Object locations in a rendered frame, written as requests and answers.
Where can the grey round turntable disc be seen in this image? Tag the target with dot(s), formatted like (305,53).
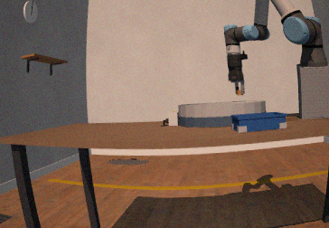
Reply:
(214,114)

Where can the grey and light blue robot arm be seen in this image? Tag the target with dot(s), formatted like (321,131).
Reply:
(295,30)

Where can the blue crate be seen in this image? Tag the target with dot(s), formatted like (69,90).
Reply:
(258,121)

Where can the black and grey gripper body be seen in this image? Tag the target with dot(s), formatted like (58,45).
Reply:
(234,58)

